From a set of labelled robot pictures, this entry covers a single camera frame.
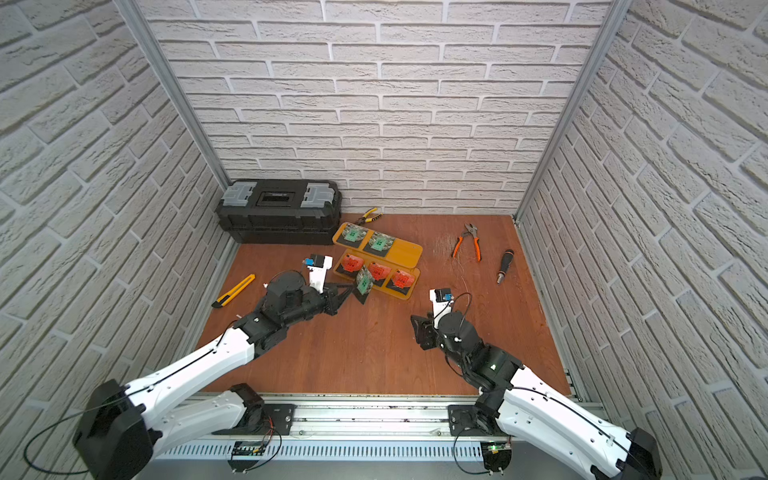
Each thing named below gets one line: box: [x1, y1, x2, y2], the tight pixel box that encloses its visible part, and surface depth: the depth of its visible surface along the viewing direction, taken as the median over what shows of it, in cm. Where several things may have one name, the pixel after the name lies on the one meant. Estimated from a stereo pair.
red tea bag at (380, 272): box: [369, 262, 392, 281], surface depth 104 cm
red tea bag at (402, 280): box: [392, 270, 415, 289], surface depth 102 cm
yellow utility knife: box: [211, 274, 256, 308], surface depth 97 cm
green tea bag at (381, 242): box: [369, 232, 395, 251], surface depth 94 cm
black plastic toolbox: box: [215, 178, 343, 246], surface depth 102 cm
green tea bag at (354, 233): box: [342, 224, 367, 242], surface depth 97 cm
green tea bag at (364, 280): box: [356, 265, 374, 295], surface depth 82 cm
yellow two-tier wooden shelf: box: [332, 222, 423, 300], surface depth 96 cm
